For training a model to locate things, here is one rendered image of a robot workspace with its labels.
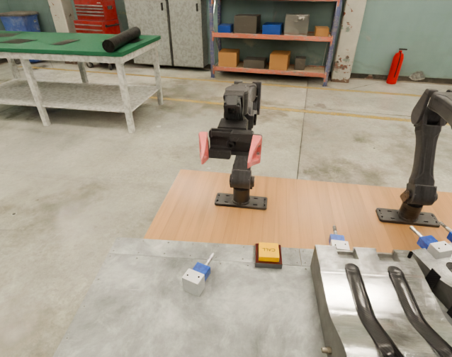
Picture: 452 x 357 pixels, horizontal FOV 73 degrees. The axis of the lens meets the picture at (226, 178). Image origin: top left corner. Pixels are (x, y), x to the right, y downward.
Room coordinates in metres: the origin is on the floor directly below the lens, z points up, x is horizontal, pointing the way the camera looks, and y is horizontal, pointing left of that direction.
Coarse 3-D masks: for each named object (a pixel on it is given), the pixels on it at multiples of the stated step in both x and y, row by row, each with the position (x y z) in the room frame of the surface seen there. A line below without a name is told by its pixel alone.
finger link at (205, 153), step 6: (204, 132) 0.62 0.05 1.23; (204, 138) 0.60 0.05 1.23; (204, 144) 0.58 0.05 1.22; (204, 150) 0.57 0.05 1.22; (210, 150) 0.62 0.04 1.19; (216, 150) 0.62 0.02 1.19; (222, 150) 0.62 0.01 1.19; (228, 150) 0.62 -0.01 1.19; (204, 156) 0.60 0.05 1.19; (210, 156) 0.62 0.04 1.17; (216, 156) 0.62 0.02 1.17; (222, 156) 0.62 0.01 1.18; (228, 156) 0.62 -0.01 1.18; (204, 162) 0.56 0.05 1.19
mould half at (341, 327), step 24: (312, 264) 0.59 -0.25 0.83; (336, 264) 0.54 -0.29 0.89; (360, 264) 0.54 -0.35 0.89; (384, 264) 0.54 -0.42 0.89; (408, 264) 0.54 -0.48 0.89; (336, 288) 0.47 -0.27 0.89; (384, 288) 0.47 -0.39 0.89; (336, 312) 0.41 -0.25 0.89; (384, 312) 0.41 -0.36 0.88; (432, 312) 0.41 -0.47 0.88; (336, 336) 0.35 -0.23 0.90; (360, 336) 0.33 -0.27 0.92; (408, 336) 0.34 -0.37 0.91
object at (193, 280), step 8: (200, 264) 0.58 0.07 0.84; (208, 264) 0.60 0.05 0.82; (192, 272) 0.55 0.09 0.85; (200, 272) 0.56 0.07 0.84; (208, 272) 0.57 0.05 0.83; (184, 280) 0.53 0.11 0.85; (192, 280) 0.52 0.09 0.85; (200, 280) 0.52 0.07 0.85; (184, 288) 0.53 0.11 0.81; (192, 288) 0.52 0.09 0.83; (200, 288) 0.52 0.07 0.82
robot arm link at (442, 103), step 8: (424, 96) 0.93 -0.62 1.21; (432, 96) 0.91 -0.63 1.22; (440, 96) 0.88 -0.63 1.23; (448, 96) 0.87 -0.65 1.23; (416, 104) 0.97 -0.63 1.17; (424, 104) 0.92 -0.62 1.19; (432, 104) 0.89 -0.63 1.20; (440, 104) 0.86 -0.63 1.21; (448, 104) 0.82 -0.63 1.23; (416, 112) 0.95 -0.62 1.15; (440, 112) 0.85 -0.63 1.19; (448, 112) 0.81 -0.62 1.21; (416, 120) 0.93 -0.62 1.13; (448, 120) 0.79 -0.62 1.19
